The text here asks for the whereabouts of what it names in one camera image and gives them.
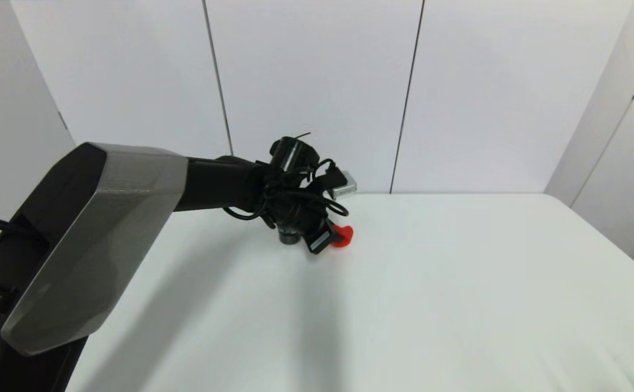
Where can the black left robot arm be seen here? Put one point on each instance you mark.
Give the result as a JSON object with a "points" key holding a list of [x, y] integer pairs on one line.
{"points": [[104, 218]]}

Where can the black cosmetic tube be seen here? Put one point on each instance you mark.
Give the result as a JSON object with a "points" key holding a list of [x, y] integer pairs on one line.
{"points": [[288, 237]]}

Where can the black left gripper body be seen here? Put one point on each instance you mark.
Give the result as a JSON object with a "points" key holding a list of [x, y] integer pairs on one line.
{"points": [[306, 218]]}

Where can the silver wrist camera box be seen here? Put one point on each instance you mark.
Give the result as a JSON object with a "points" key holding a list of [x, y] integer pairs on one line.
{"points": [[345, 186]]}

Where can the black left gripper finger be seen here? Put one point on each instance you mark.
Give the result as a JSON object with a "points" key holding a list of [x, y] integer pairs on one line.
{"points": [[337, 234]]}

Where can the red rubber duck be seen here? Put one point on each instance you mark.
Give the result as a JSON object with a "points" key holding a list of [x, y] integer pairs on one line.
{"points": [[344, 235]]}

